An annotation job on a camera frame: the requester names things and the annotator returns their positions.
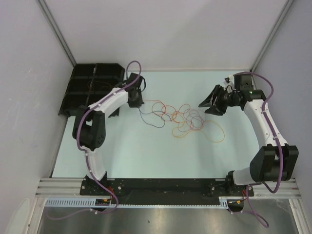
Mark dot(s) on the aluminium frame rail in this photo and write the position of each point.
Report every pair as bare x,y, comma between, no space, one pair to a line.
70,187

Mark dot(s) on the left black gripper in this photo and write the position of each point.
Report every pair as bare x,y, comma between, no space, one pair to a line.
138,103

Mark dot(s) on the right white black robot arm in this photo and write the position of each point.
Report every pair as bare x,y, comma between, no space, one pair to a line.
276,158

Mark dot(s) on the black compartment tray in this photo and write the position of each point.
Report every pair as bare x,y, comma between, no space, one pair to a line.
89,82

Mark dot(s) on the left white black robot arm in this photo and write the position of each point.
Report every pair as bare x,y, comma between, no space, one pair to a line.
89,129

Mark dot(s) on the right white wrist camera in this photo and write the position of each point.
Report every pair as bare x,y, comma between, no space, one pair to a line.
229,83

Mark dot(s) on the white slotted cable duct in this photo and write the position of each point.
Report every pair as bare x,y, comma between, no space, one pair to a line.
95,203

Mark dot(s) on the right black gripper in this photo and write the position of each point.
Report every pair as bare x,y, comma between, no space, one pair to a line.
218,109

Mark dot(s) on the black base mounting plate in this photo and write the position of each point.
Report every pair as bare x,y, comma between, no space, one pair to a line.
172,191

